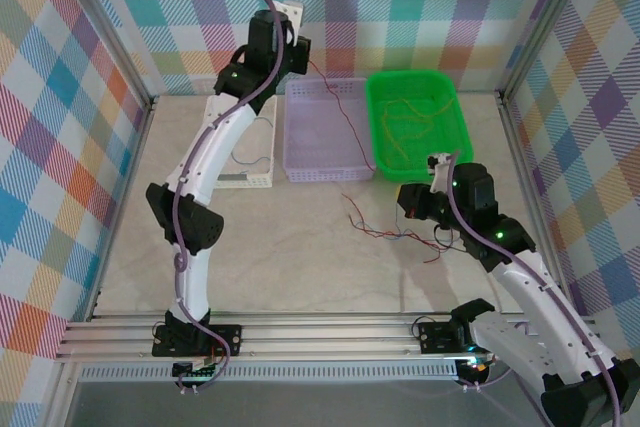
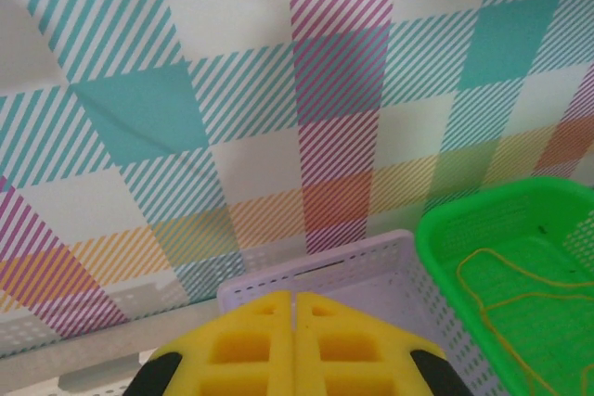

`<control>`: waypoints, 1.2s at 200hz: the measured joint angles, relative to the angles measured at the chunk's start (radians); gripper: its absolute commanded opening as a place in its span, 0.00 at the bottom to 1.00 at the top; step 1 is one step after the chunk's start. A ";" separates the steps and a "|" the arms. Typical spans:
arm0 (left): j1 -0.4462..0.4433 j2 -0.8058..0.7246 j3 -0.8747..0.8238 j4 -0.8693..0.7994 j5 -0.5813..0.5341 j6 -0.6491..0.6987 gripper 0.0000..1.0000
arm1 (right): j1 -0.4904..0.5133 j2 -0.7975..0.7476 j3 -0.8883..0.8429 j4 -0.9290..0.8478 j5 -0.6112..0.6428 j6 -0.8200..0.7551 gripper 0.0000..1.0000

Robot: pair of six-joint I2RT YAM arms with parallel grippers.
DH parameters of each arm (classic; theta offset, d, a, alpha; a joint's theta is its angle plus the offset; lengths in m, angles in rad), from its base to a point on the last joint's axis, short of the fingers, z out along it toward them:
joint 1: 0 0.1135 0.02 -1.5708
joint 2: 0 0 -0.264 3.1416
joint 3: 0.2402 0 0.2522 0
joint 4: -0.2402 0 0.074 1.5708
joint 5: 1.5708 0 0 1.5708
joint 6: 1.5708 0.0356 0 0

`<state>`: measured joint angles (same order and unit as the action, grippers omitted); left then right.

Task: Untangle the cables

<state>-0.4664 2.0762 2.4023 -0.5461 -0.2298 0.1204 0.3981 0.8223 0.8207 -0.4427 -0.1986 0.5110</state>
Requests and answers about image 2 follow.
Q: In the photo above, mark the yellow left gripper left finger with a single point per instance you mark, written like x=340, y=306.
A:
x=241, y=354

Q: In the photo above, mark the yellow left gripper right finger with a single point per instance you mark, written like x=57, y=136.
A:
x=352, y=354

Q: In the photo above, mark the lilac perforated plastic basket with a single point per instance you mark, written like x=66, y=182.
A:
x=362, y=275

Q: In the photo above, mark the green perforated plastic basket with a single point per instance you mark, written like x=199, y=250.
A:
x=533, y=331

